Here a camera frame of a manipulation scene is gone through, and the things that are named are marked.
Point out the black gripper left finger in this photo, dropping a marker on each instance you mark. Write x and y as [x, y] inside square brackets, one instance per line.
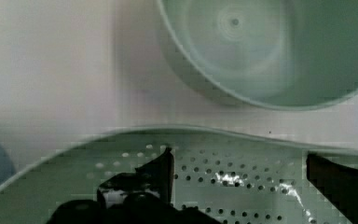
[155, 177]

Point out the mint green mug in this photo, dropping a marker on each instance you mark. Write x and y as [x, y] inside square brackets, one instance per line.
[291, 55]

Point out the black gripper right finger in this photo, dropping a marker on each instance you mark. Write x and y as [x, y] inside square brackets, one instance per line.
[337, 183]

